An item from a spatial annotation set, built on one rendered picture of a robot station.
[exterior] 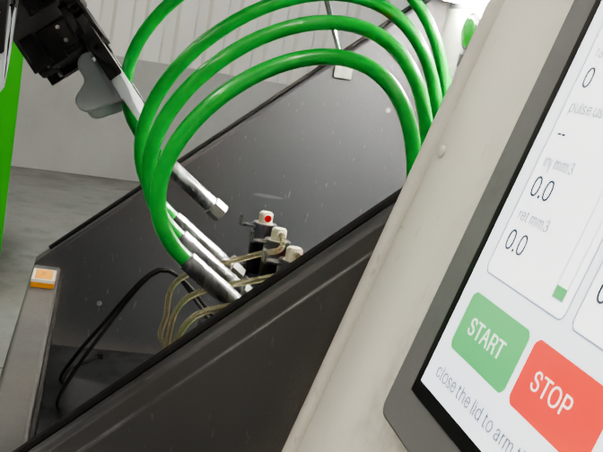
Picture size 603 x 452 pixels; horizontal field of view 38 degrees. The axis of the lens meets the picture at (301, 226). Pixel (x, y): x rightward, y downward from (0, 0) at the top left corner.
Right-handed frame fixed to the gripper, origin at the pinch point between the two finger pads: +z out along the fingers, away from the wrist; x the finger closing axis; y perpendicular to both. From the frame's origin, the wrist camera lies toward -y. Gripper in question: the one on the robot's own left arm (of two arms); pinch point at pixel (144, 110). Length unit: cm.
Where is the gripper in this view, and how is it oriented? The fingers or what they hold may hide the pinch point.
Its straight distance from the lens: 97.3
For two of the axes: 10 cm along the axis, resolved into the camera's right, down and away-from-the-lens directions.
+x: 0.1, -0.3, -10.0
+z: 5.5, 8.4, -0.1
